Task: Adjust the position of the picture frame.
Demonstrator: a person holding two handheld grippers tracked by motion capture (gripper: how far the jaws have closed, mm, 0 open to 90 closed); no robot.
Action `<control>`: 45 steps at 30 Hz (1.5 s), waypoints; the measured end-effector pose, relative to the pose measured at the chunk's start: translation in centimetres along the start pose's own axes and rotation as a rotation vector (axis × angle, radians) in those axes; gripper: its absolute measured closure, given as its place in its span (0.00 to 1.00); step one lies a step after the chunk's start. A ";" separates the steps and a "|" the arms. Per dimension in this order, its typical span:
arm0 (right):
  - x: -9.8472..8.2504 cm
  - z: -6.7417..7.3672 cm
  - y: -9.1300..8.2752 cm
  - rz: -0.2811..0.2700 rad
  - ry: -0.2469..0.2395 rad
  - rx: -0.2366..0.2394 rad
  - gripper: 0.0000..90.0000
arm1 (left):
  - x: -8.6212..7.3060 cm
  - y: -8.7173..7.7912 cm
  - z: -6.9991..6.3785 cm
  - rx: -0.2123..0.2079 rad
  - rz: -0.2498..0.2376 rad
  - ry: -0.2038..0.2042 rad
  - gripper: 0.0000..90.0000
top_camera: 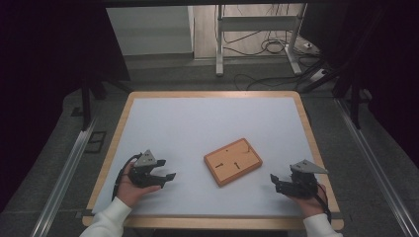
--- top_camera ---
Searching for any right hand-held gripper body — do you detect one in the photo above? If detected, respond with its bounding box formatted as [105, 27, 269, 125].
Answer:
[289, 159, 330, 199]

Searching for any person's right hand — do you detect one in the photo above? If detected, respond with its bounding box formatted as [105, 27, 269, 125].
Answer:
[287, 183, 328, 219]

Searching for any black floor socket plate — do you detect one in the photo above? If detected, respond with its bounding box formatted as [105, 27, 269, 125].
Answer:
[84, 130, 108, 154]

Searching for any long black floor cable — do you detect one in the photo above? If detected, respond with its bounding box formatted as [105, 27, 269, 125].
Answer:
[233, 72, 299, 92]

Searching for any white cabinet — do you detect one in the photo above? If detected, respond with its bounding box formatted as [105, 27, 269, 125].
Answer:
[105, 5, 195, 57]

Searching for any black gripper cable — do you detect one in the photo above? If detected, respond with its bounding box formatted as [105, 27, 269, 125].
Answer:
[111, 152, 143, 201]
[313, 183, 333, 225]

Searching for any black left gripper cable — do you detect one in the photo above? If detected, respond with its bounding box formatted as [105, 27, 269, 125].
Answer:
[111, 152, 143, 201]

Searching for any white power strip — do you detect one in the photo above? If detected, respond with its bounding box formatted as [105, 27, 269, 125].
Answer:
[308, 67, 328, 83]

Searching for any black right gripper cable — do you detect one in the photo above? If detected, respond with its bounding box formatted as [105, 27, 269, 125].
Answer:
[313, 183, 333, 225]

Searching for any white metal desk frame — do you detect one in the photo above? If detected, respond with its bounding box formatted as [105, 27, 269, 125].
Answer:
[214, 3, 308, 77]

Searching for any dark curtain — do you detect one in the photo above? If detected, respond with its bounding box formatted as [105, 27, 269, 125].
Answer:
[0, 0, 131, 213]
[298, 0, 419, 169]

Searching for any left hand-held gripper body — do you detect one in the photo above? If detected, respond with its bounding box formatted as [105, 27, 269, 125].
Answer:
[127, 149, 163, 190]

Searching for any black metal stand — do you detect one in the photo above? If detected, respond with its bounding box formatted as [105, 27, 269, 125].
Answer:
[331, 73, 374, 130]
[79, 74, 133, 131]

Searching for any person's left hand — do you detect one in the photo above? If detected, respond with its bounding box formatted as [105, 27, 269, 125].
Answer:
[116, 162, 163, 209]

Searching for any aluminium rail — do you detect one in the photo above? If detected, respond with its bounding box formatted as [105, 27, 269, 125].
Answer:
[333, 98, 419, 237]
[30, 118, 98, 237]

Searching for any orange wooden tray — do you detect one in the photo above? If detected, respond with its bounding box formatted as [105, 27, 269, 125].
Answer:
[203, 137, 264, 189]

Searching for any white table mat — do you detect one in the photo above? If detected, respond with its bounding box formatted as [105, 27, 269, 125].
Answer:
[91, 96, 332, 218]

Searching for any tangle of black floor cables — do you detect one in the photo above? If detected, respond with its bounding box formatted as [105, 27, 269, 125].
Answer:
[222, 30, 321, 57]

